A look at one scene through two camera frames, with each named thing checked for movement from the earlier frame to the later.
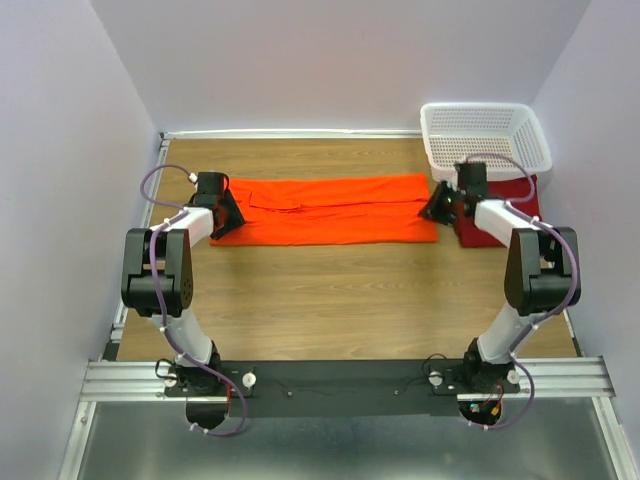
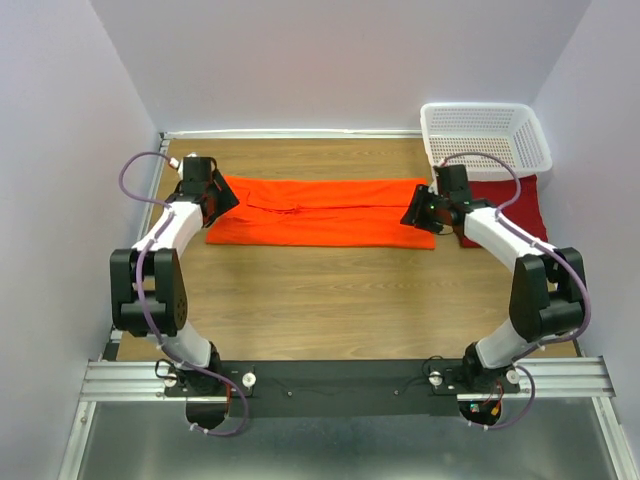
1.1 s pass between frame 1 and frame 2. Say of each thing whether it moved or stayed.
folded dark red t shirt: stayed
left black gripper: moved
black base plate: stayed
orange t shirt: stayed
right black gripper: moved
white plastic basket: stayed
